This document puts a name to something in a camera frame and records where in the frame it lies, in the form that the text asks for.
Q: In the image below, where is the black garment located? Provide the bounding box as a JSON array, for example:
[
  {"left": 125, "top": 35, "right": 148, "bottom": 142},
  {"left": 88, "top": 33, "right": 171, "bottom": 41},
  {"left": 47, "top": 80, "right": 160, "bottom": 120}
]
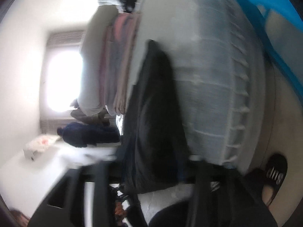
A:
[{"left": 117, "top": 40, "right": 190, "bottom": 194}]

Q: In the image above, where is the black slipper with white letters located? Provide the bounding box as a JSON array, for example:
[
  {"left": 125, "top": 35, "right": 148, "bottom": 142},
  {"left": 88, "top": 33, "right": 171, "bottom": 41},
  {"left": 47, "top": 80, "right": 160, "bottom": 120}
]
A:
[{"left": 261, "top": 153, "right": 288, "bottom": 207}]

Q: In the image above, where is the white cardboard box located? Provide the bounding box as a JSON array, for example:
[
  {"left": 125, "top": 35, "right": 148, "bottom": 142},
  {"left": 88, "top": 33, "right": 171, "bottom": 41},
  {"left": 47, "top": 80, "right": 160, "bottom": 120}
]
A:
[{"left": 23, "top": 134, "right": 60, "bottom": 161}]

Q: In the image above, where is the dark blue garment on floor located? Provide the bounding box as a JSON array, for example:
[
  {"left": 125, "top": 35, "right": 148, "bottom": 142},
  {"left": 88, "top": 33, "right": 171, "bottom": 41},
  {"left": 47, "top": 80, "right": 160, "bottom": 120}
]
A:
[{"left": 57, "top": 122, "right": 120, "bottom": 148}]

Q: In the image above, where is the grey folded top garment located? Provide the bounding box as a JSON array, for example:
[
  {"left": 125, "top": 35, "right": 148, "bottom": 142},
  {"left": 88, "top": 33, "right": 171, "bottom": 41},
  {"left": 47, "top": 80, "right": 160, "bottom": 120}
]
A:
[{"left": 77, "top": 5, "right": 119, "bottom": 116}]

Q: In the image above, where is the white quilted bedspread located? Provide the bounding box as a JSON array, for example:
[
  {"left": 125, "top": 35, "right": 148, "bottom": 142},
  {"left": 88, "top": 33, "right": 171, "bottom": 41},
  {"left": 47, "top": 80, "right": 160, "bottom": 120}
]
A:
[{"left": 127, "top": 0, "right": 268, "bottom": 227}]

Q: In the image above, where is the grey-blue folded garment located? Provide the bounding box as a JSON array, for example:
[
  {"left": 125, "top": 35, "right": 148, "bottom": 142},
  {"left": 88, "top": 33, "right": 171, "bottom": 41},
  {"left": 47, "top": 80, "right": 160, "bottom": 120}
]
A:
[{"left": 104, "top": 16, "right": 136, "bottom": 114}]

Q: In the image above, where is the pink folded garment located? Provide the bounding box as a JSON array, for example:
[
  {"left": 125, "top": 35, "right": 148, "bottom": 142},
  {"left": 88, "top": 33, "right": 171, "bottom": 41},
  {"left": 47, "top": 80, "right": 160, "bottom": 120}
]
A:
[{"left": 98, "top": 13, "right": 133, "bottom": 109}]

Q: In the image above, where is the blue plastic bin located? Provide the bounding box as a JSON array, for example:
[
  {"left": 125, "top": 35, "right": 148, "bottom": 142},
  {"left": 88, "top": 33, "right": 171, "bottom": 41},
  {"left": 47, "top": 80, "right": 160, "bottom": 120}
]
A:
[{"left": 236, "top": 0, "right": 302, "bottom": 101}]

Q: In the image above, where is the beige folded garment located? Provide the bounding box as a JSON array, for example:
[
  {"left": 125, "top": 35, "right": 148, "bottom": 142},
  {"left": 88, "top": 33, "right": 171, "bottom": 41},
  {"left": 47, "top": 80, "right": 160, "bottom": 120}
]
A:
[{"left": 113, "top": 13, "right": 141, "bottom": 115}]

